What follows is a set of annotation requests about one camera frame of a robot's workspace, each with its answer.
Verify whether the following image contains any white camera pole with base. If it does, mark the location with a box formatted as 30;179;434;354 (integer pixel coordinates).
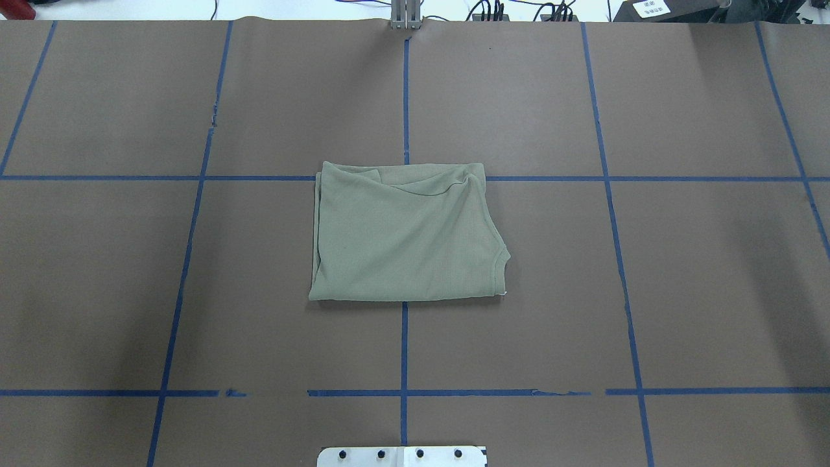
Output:
316;446;488;466

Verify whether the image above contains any red cylinder bottle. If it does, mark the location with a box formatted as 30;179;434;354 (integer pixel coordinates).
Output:
0;0;36;20

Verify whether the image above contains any aluminium frame post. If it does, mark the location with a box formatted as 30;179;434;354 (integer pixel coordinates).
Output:
388;0;423;30

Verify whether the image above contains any olive green long-sleeve shirt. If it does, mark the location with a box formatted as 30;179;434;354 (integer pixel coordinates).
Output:
309;162;511;302

